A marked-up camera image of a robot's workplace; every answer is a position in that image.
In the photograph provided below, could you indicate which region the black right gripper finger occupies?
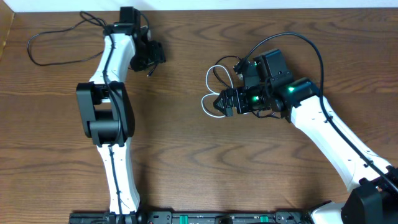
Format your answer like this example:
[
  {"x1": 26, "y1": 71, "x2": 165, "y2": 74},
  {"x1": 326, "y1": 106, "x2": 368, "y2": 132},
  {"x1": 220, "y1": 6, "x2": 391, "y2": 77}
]
[
  {"x1": 213, "y1": 88, "x2": 236, "y2": 105},
  {"x1": 213, "y1": 101, "x2": 233, "y2": 117}
]

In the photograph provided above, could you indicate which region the white USB cable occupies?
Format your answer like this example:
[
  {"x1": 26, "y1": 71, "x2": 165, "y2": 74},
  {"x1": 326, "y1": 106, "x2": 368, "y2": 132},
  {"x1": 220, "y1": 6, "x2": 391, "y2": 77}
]
[{"x1": 200, "y1": 64, "x2": 249, "y2": 119}]

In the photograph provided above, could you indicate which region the black USB cable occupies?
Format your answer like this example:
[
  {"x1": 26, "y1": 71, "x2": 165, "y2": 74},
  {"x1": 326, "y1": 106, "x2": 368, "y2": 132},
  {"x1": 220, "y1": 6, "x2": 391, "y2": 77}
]
[{"x1": 26, "y1": 11, "x2": 159, "y2": 78}]

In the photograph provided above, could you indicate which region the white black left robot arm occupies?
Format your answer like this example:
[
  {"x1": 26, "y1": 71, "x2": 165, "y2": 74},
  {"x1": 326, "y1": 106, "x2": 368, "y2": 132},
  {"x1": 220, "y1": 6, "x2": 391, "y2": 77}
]
[{"x1": 76, "y1": 22, "x2": 165, "y2": 223}]

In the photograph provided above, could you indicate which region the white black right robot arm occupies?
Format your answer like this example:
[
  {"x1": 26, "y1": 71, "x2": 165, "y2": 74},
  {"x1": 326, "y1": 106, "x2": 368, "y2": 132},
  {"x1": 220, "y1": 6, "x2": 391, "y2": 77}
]
[{"x1": 213, "y1": 57, "x2": 397, "y2": 223}]

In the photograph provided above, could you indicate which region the brown cardboard panel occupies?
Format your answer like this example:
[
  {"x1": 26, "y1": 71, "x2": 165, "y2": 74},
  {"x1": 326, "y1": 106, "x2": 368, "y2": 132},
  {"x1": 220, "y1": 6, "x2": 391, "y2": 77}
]
[{"x1": 0, "y1": 0, "x2": 15, "y2": 57}]

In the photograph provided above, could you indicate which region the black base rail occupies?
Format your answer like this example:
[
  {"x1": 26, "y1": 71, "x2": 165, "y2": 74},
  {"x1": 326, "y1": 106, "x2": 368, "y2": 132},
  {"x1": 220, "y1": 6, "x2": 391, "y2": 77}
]
[{"x1": 68, "y1": 211, "x2": 313, "y2": 224}]

